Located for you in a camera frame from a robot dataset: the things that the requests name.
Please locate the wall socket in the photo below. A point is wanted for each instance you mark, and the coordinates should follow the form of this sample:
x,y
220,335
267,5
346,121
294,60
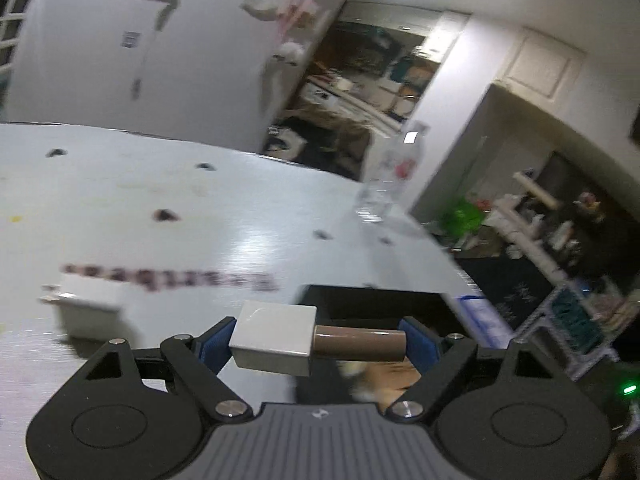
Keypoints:
x,y
131,39

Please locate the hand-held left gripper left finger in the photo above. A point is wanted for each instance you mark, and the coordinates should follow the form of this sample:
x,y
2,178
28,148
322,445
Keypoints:
x,y
218,342

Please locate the white plush toy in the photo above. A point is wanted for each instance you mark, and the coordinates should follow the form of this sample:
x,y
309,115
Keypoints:
x,y
291,52

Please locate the black box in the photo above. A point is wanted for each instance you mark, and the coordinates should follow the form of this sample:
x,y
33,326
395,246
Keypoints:
x,y
360,305

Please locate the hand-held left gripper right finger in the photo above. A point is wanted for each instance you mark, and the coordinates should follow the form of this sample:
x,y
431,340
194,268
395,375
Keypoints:
x,y
418,345

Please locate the white cat tree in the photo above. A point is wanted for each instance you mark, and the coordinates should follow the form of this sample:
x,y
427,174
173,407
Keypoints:
x,y
530,230

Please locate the white hanging pouch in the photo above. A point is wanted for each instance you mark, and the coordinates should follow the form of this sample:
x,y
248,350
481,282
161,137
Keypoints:
x,y
260,0

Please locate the blue and white tissue pack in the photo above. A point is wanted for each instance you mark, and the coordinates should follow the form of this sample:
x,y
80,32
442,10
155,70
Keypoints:
x,y
482,312

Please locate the clear water bottle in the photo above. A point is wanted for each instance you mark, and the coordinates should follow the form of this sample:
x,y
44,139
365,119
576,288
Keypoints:
x,y
395,170

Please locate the dark patterned rug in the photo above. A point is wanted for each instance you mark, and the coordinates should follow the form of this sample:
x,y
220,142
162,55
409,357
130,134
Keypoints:
x,y
505,285

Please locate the white block with cylinder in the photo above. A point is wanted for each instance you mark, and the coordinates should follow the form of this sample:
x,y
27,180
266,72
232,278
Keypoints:
x,y
275,335

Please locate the green plastic bag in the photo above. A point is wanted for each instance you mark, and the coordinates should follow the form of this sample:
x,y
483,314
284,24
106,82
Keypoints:
x,y
462,220

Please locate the small white box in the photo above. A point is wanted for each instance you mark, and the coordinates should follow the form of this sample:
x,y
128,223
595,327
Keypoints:
x,y
85,310

